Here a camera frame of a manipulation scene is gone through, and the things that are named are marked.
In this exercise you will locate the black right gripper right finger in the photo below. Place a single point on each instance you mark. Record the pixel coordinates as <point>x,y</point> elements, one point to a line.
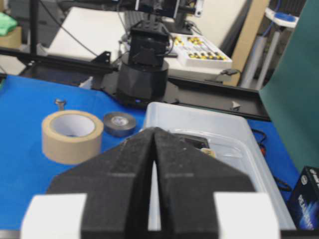
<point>187,179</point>

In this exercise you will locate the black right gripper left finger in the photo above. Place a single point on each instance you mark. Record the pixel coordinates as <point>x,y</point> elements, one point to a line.
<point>117,184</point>

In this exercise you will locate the clear plastic tool box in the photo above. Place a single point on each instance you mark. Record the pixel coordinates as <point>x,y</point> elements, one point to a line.
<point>232,141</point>

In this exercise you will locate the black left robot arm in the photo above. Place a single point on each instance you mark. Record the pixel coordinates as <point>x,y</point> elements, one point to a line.
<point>143,73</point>

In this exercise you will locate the dark blue product box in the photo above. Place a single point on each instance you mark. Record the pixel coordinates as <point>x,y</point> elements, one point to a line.
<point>303,203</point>

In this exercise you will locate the cardboard box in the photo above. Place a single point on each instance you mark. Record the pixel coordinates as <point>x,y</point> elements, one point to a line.
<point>12,39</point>

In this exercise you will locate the grey tape roll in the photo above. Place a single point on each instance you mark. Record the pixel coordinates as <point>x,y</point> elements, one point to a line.
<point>119,124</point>

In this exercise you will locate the beige masking tape roll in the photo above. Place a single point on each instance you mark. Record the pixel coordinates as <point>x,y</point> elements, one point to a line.
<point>71,137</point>

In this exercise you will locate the small metal wrench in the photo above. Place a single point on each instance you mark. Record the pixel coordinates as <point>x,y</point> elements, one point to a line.
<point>60,103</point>

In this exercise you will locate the blue table mat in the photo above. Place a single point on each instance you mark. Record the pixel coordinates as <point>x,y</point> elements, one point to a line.
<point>25,171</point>

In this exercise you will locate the white parts tray yellow items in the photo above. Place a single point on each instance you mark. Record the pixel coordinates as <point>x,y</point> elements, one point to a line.
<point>198,51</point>

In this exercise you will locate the green cloth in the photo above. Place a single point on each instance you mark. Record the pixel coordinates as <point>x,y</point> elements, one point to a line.
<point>7,24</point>

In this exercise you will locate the black aluminium frame rail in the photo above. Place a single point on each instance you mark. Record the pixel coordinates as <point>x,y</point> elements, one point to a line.
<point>180,91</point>

